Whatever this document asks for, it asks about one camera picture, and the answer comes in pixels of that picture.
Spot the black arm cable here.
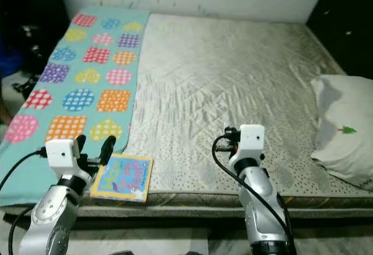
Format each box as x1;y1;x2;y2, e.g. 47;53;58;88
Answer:
0;148;47;255
212;138;297;255

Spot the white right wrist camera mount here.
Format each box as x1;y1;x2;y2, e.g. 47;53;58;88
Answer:
229;124;266;167

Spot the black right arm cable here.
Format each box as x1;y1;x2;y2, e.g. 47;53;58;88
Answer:
212;138;297;255

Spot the black cabinet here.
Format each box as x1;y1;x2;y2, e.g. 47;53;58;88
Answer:
0;0;73;75

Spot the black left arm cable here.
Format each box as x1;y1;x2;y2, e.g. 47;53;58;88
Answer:
0;148;47;255

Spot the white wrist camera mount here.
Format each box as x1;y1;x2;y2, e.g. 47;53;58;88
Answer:
45;138;83;178
229;124;266;167

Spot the teal blanket with colourful shapes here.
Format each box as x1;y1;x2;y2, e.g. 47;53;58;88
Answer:
0;7;151;207

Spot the dark bed frame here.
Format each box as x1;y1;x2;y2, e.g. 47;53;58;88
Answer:
3;194;373;232

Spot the colourful children's book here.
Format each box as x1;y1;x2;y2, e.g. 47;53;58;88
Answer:
90;153;154;202

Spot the white pillow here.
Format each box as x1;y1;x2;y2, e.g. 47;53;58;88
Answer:
310;74;373;190

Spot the dark tufted headboard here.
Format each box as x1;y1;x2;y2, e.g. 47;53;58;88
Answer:
306;0;373;79

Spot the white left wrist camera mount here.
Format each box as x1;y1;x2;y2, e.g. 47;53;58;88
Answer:
45;138;83;178

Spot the blue item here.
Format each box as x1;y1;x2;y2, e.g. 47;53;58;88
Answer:
0;39;25;79

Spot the grey quilted mattress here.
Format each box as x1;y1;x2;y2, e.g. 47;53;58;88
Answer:
3;13;373;210

